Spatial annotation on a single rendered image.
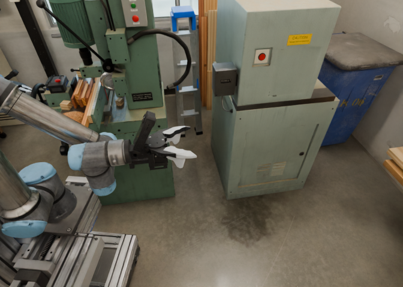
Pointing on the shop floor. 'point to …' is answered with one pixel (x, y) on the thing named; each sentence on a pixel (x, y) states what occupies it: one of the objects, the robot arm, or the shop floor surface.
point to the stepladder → (182, 11)
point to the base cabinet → (140, 180)
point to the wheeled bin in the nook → (354, 78)
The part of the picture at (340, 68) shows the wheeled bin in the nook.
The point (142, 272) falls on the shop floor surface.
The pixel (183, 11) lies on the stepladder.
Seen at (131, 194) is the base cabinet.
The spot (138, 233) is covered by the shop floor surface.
